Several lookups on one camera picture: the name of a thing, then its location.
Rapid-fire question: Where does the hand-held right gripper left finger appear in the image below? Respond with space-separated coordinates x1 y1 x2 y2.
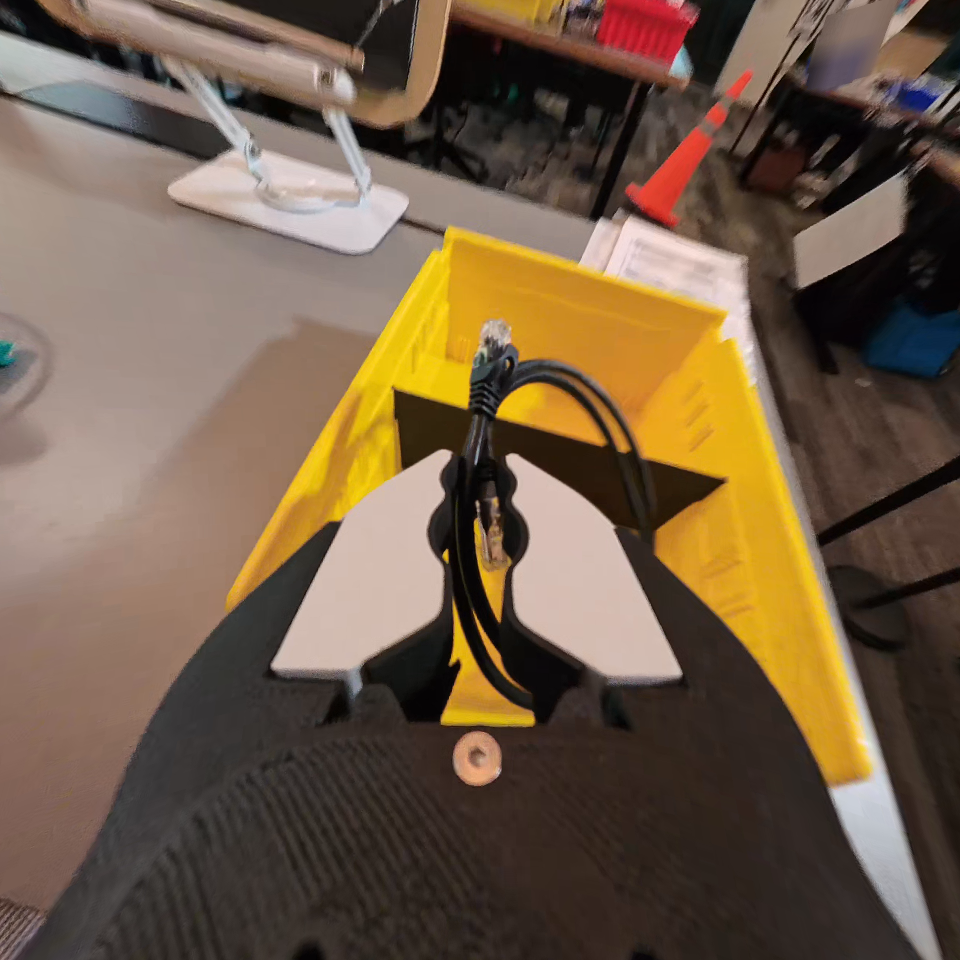
270 450 460 723

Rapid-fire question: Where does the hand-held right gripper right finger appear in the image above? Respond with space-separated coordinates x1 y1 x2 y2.
499 452 685 723

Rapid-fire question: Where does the black network cable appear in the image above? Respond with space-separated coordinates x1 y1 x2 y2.
448 317 660 712

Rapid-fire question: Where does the yellow plastic bin black divider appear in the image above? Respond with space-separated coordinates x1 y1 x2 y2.
223 225 875 787

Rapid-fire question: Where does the black floor stand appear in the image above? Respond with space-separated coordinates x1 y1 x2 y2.
816 456 960 655

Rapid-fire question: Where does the printed paper sheet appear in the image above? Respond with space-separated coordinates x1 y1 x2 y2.
579 212 753 354

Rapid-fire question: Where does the blue floor bin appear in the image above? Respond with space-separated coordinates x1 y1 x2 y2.
861 298 960 380

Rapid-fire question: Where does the orange traffic cone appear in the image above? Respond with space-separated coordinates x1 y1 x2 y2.
624 69 756 228

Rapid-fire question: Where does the grey panel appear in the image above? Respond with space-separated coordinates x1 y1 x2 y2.
789 168 914 292

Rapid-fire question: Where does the black table mat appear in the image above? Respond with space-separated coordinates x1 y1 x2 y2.
13 77 230 162

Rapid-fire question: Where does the wooden workbench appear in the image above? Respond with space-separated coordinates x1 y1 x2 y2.
450 0 695 220

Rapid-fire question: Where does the red storage bin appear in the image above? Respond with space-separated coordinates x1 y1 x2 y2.
594 0 700 67

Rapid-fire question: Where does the black board wooden frame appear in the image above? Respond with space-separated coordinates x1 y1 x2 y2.
36 0 453 130

